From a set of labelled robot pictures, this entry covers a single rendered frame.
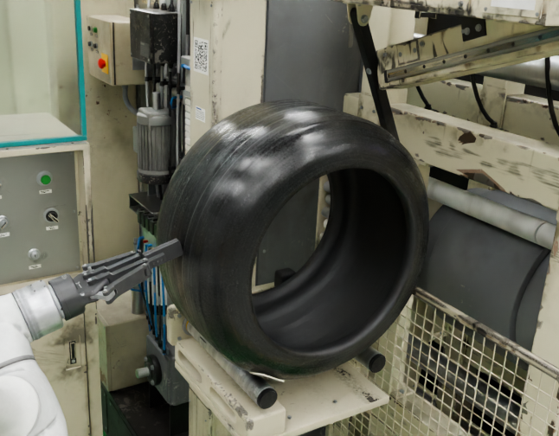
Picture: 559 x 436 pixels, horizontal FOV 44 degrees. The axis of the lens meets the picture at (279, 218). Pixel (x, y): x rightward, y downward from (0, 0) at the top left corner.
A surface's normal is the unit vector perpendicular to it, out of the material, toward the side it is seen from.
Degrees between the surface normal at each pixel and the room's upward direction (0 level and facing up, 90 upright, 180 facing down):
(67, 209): 90
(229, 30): 90
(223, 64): 90
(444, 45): 90
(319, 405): 0
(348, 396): 0
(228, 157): 42
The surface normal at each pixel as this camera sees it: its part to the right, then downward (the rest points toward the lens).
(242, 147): -0.47, -0.67
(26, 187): 0.52, 0.32
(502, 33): -0.85, 0.15
